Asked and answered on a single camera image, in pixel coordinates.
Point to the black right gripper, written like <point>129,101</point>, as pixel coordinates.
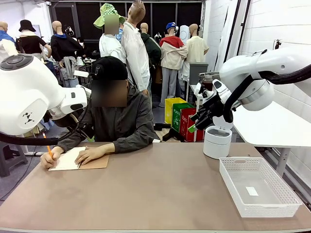
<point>213,106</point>

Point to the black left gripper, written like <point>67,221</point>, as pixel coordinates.
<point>69,121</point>

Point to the brown spiral notebook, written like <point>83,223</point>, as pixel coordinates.
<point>68,160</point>

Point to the yellow pencil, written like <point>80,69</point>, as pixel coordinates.
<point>47,145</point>

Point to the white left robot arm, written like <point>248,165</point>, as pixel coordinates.
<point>24,97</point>

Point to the person's right forearm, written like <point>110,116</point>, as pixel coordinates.
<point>68,144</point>

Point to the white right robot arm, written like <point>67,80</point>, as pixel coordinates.
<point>279,60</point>

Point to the person's left forearm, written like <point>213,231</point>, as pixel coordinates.
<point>131,144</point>

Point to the person's left hand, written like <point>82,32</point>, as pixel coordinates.
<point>90,154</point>

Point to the person's right hand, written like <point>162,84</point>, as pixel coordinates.
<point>49,160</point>

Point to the red recycling bag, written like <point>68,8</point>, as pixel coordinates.
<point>188,121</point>

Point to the green recycling bag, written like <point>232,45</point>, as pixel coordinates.
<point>177,119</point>

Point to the white round trash bin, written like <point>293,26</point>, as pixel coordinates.
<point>216,145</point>

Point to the small white side table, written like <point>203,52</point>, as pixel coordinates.
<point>193,90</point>

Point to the yellow recycling bag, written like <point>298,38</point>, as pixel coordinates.
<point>170,109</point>

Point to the black chair base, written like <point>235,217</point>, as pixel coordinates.
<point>170,136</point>

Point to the glass jar dark liquid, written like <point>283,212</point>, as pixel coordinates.
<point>208,83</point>

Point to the person in grey jacket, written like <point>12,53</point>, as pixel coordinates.
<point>126,121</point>

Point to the grey bin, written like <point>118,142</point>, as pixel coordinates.
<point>198,72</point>

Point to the metal tray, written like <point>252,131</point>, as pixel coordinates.
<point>213,73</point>

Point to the white desk foot bar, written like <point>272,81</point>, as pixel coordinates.
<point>36,154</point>

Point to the white desk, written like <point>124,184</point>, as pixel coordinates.
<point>267,126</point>

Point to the black cap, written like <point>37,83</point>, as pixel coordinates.
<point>111,68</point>

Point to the mannequin cream shirt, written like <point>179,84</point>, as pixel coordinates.
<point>196,48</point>

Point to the mannequin blue cap red jacket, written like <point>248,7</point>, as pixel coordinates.
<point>172,53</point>

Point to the grey step stool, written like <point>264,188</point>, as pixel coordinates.
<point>12,157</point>

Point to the mannequin dark green jacket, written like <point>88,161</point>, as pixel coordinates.
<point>153,51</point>

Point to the small white label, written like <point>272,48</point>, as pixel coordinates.
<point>252,191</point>

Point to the white oval device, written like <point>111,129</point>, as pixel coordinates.
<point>184,34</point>

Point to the mannequin black sweater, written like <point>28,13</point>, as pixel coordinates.
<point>63,46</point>

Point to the mannequin green checked hat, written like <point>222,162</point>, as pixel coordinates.
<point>109,44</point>

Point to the tall mannequin white shirt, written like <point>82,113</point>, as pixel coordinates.
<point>134,53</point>

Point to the mannequin black bucket hat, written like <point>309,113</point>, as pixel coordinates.
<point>30,43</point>

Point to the white plastic mesh basket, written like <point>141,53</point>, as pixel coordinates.
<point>267,211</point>

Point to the mannequin blue white jacket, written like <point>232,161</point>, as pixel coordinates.
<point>5,41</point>

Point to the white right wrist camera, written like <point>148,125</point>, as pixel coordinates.
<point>202,89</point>

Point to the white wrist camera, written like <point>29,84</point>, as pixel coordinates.
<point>87,91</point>
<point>202,89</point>

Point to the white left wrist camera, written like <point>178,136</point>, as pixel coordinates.
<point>87,91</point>

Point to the black wall pole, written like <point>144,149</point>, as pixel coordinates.
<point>245,26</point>
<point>234,26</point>

